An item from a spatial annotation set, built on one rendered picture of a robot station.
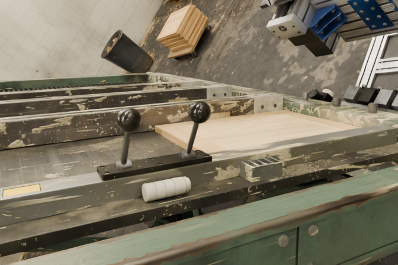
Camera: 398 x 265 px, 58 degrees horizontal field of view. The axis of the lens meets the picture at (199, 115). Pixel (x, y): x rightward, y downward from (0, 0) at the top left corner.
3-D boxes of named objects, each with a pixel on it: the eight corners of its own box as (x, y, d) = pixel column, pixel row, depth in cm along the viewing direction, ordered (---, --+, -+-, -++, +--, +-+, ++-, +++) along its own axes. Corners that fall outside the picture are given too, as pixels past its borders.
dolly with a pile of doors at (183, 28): (216, 23, 443) (192, 2, 424) (198, 58, 429) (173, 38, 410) (190, 32, 494) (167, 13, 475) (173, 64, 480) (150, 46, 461)
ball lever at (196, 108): (199, 165, 66) (217, 109, 58) (180, 169, 65) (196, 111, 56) (191, 151, 69) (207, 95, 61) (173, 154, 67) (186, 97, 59)
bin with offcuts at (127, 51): (160, 51, 550) (125, 25, 519) (144, 80, 536) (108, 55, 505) (145, 56, 593) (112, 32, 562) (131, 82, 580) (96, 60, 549)
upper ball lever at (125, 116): (136, 177, 61) (146, 116, 53) (114, 181, 59) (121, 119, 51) (130, 161, 63) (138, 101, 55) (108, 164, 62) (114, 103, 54)
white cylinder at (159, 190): (147, 204, 57) (192, 195, 61) (146, 187, 57) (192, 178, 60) (141, 198, 60) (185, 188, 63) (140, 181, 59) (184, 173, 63)
